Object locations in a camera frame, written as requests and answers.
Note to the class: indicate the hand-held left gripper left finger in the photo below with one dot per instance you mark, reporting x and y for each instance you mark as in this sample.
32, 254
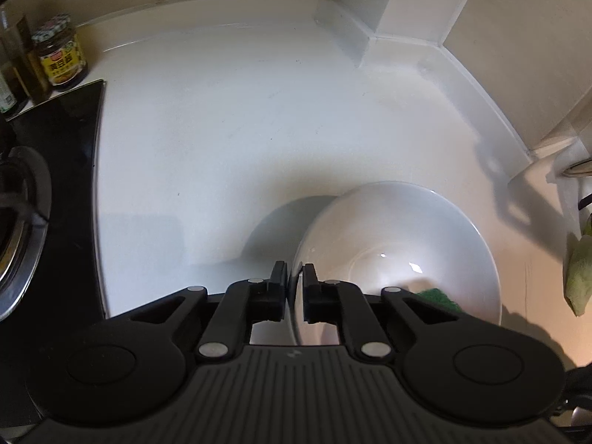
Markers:
277, 289

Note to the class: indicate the white ceramic bowl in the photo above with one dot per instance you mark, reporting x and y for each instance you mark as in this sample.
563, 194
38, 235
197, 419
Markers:
393, 222

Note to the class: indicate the black glass stove top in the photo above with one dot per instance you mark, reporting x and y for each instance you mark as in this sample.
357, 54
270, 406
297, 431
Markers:
69, 185

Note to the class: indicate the sauce jar with yellow label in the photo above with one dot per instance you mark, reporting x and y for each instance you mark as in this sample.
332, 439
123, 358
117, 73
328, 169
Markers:
60, 58

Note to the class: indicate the dark bottle with green label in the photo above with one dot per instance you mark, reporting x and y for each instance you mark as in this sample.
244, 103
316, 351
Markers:
8, 95

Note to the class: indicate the pink and green sponge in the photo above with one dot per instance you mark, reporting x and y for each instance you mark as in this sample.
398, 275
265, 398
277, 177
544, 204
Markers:
434, 297

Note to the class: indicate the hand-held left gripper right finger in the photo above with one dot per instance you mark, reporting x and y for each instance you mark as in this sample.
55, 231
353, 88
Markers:
309, 293

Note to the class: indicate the light green cloth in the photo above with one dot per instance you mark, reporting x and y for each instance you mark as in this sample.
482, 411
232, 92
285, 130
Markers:
579, 277

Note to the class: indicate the dark glass bottle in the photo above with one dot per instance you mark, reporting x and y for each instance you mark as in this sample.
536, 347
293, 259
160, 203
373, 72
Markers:
25, 55

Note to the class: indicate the metal sink edge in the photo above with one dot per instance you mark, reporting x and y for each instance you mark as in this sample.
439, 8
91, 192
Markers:
579, 169

